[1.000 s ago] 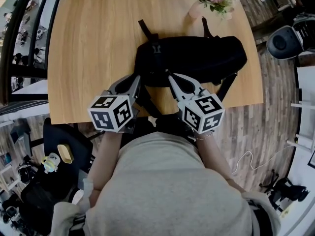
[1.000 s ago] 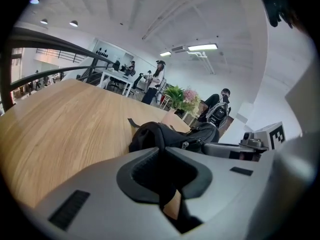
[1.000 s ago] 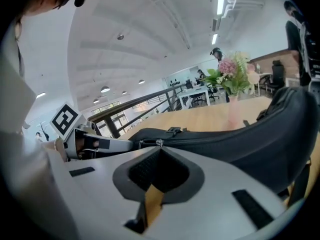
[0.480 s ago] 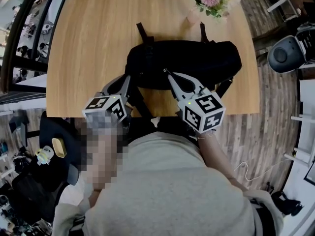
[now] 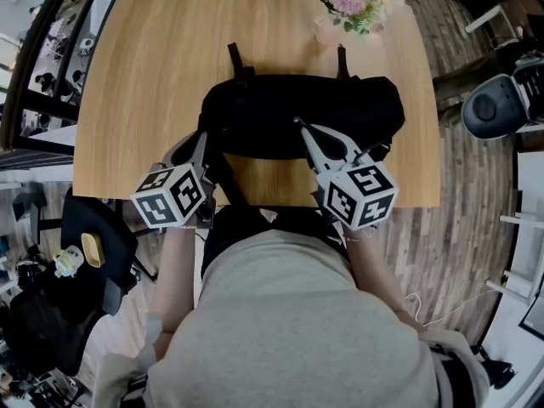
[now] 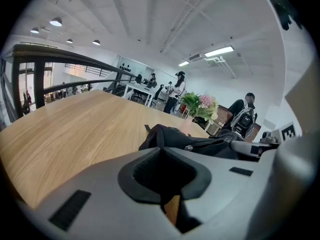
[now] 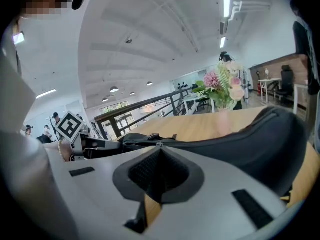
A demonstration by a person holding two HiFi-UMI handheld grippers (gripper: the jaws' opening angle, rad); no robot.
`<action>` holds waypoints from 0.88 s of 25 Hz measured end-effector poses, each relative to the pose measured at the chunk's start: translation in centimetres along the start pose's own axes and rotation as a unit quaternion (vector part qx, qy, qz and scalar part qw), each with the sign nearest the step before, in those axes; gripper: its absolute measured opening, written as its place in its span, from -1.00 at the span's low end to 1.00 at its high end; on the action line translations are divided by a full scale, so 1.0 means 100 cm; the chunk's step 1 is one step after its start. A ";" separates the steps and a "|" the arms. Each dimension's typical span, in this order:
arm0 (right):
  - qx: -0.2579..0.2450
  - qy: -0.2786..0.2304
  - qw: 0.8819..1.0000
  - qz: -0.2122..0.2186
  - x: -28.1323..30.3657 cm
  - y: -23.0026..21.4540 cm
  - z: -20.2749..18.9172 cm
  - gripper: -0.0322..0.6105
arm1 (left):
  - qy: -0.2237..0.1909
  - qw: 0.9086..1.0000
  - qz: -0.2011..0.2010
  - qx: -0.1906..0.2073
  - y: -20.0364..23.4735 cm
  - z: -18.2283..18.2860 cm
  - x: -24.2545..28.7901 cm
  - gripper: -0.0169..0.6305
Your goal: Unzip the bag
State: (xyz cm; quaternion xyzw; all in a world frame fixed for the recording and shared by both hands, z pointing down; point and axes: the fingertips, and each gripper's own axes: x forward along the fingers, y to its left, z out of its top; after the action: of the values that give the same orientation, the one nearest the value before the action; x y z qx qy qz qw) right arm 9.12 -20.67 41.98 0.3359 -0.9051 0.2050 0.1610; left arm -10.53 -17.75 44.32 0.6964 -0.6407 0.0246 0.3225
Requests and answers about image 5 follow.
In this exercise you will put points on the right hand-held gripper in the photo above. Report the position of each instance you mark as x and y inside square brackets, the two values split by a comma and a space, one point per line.
[361, 198]

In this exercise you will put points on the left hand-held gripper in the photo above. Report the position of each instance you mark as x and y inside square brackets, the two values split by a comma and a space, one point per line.
[166, 198]

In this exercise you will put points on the black duffel bag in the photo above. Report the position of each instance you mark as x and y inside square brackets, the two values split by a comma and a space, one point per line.
[297, 100]

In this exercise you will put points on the person's left forearm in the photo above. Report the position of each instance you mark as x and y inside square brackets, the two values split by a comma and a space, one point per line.
[174, 279]

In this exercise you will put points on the person's right forearm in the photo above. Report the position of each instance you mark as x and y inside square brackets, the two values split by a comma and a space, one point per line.
[374, 279]

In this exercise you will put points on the wooden table with white legs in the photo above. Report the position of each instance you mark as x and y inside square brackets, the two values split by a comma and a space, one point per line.
[161, 79]

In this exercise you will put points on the person's black trousers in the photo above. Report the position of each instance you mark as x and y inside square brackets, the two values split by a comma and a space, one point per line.
[238, 228]

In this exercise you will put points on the pink vase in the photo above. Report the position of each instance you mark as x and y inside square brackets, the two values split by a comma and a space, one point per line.
[327, 34]

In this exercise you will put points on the yellow flat case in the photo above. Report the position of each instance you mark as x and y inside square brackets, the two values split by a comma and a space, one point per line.
[93, 250]

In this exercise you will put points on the grey round shell chair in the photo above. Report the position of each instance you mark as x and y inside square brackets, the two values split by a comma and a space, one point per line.
[489, 109]

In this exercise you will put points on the black office chair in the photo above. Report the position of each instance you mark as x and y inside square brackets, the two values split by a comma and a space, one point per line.
[85, 304]

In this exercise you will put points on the black metal railing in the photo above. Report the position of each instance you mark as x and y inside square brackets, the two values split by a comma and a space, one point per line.
[25, 58]

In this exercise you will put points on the person's grey sweatshirt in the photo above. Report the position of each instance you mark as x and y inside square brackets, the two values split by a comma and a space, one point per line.
[293, 338]

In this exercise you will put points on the white side table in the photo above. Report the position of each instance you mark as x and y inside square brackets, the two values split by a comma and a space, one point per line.
[525, 228]

